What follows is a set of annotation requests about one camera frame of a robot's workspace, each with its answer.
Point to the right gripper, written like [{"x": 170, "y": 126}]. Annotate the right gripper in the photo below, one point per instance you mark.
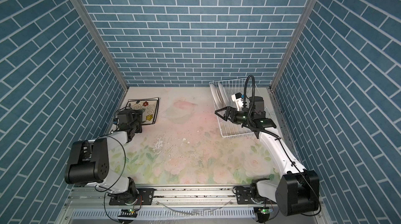
[{"x": 228, "y": 115}]

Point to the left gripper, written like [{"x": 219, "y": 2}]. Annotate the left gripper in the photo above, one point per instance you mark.
[{"x": 138, "y": 117}]

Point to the black square plate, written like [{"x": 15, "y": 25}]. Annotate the black square plate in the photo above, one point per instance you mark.
[{"x": 149, "y": 108}]

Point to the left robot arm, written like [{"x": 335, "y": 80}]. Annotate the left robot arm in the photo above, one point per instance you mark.
[{"x": 89, "y": 164}]

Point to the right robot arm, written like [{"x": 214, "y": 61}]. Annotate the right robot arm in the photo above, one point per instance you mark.
[{"x": 293, "y": 174}]

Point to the round white plate inner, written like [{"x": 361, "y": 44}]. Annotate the round white plate inner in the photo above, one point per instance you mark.
[{"x": 223, "y": 93}]

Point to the round white plate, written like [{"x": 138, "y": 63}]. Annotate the round white plate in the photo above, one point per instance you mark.
[
  {"x": 223, "y": 93},
  {"x": 215, "y": 96}
]

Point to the round white plate outer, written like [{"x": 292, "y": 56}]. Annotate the round white plate outer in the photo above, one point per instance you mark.
[{"x": 215, "y": 96}]

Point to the left corner metal profile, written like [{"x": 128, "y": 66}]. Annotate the left corner metal profile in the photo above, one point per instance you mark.
[{"x": 89, "y": 24}]

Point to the corner metal profile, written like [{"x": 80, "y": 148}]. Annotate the corner metal profile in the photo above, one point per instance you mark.
[
  {"x": 89, "y": 24},
  {"x": 294, "y": 40}
]

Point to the right corner metal profile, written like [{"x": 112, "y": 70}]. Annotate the right corner metal profile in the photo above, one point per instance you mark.
[{"x": 294, "y": 40}]

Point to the white wire dish rack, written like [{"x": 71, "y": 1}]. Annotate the white wire dish rack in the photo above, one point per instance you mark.
[{"x": 259, "y": 118}]

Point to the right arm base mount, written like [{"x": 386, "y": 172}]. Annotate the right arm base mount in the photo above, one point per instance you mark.
[{"x": 245, "y": 196}]

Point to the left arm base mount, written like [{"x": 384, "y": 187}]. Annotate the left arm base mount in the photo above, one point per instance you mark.
[{"x": 142, "y": 196}]

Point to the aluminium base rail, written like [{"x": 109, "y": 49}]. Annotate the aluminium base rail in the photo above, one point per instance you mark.
[{"x": 194, "y": 196}]

